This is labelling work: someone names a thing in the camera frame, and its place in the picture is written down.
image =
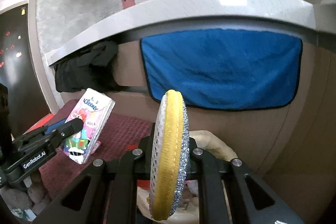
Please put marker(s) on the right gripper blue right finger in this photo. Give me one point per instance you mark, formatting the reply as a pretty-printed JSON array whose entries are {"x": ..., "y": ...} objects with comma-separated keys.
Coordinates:
[{"x": 194, "y": 169}]

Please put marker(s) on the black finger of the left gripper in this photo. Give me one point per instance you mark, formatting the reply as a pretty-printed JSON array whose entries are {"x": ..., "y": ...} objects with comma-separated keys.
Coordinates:
[{"x": 69, "y": 128}]

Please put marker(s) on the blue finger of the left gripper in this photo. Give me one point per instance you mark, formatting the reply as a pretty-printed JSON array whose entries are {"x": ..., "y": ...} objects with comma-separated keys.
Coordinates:
[{"x": 52, "y": 127}]

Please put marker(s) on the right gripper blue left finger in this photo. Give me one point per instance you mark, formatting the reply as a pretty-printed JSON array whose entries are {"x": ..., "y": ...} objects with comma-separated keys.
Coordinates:
[{"x": 144, "y": 162}]

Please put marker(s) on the kleenex tissue pack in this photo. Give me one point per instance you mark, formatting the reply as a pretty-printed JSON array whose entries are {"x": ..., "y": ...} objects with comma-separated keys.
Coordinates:
[{"x": 94, "y": 109}]

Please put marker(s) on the round yellow white scrubber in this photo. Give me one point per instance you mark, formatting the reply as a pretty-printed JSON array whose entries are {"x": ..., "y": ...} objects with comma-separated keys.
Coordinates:
[{"x": 169, "y": 156}]

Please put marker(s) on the gloved left hand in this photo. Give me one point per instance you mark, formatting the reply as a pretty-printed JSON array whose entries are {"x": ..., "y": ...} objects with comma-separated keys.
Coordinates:
[{"x": 27, "y": 204}]

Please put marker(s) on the red plaid tablecloth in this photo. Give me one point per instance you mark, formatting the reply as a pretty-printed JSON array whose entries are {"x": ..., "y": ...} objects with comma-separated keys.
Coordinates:
[{"x": 123, "y": 130}]

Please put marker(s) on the black refrigerator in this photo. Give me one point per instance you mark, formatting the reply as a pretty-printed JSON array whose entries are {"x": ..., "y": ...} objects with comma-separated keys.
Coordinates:
[{"x": 27, "y": 104}]

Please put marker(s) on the beige bin liner bag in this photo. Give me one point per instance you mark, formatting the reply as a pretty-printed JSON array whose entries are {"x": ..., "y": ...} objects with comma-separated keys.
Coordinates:
[{"x": 201, "y": 201}]

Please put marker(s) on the black cloth on counter edge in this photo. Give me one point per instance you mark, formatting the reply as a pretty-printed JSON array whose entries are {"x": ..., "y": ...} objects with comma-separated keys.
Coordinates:
[{"x": 89, "y": 67}]

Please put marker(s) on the blue towel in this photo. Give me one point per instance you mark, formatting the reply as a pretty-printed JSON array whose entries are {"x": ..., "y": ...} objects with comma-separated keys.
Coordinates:
[{"x": 229, "y": 70}]

